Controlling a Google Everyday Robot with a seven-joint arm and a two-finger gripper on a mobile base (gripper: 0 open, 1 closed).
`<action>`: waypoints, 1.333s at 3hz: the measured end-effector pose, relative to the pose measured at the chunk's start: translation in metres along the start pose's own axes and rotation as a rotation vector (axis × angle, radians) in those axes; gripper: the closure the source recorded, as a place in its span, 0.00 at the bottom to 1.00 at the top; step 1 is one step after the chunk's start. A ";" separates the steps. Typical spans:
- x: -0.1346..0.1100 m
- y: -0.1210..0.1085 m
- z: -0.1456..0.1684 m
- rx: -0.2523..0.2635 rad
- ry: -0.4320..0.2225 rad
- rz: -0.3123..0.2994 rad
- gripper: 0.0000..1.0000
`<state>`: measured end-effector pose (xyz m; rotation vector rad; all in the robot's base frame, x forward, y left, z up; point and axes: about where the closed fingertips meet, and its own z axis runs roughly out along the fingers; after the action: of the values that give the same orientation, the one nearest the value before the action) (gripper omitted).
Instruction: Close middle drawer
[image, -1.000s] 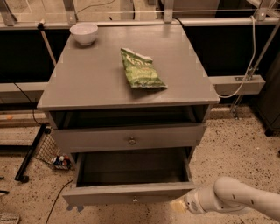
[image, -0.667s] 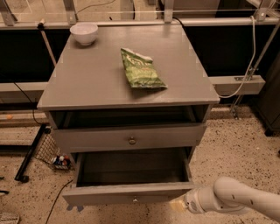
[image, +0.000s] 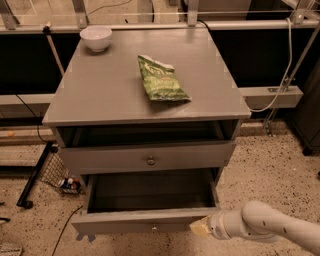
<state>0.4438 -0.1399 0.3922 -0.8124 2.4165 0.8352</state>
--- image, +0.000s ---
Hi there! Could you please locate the grey drawer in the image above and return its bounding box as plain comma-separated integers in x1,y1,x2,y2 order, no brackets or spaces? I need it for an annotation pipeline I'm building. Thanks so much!
60,141,235,175
71,168,219,236

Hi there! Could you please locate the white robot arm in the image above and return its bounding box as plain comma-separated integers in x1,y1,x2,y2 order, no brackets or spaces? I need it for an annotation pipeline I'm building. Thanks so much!
190,201,320,256

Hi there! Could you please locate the grey top drawer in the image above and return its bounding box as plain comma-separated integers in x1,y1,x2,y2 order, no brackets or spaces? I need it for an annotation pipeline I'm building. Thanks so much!
60,141,235,175

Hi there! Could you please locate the grey wooden drawer cabinet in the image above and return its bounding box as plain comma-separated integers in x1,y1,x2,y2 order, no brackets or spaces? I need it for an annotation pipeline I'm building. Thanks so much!
42,27,252,188

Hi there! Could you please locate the dark cabinet at right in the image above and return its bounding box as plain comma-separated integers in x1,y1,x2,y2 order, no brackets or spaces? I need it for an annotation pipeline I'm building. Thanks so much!
294,61,320,156

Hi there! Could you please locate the green chip bag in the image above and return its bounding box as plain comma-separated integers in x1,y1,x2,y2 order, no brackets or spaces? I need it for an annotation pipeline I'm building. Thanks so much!
138,55,191,101

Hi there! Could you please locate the black metal bar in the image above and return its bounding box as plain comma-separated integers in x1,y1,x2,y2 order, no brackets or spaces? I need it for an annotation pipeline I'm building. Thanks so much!
16,142,53,209

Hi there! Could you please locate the white ceramic bowl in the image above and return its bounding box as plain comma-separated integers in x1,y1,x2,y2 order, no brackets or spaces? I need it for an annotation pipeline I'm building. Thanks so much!
80,26,112,52

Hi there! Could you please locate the black floor cable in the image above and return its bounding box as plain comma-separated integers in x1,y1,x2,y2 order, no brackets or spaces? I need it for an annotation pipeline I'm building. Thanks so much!
50,204,85,256

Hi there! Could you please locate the wire mesh basket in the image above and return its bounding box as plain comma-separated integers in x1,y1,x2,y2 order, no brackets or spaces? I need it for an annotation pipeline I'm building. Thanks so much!
40,153,81,195

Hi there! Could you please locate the white cable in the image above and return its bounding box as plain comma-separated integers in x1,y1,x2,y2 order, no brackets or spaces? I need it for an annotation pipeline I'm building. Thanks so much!
249,17,294,113

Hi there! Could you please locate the metal railing frame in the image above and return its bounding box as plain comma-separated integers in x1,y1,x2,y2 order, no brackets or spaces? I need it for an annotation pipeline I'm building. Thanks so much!
0,0,320,33

